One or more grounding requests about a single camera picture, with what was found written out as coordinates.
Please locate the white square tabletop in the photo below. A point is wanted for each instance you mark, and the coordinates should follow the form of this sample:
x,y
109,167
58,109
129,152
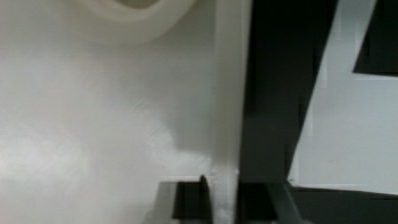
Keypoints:
x,y
122,106

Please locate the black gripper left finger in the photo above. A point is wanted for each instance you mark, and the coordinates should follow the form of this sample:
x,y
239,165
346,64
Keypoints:
x,y
184,203

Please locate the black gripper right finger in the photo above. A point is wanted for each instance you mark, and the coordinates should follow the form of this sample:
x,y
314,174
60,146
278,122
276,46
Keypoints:
x,y
267,205

